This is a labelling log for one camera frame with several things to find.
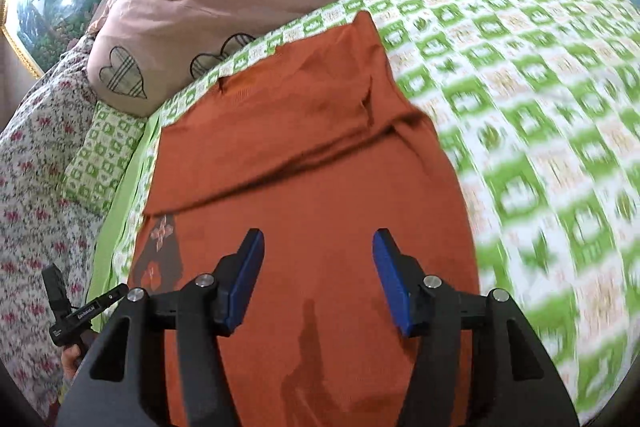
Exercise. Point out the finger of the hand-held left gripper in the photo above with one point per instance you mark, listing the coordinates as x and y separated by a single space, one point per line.
100 299
55 287

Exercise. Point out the green checkered bed sheet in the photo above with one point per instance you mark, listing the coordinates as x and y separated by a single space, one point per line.
525 107

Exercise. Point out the orange knit sweater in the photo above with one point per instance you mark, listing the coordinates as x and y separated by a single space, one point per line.
310 187

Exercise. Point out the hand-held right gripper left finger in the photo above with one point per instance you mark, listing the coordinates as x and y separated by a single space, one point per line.
244 277

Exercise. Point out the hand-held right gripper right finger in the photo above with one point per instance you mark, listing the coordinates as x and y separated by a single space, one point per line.
392 277

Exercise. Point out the floral blanket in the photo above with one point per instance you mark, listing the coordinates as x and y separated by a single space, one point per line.
35 187

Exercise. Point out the green checkered pillow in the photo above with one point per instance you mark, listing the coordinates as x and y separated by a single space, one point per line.
97 154

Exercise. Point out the person's left hand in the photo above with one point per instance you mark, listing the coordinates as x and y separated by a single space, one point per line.
71 359

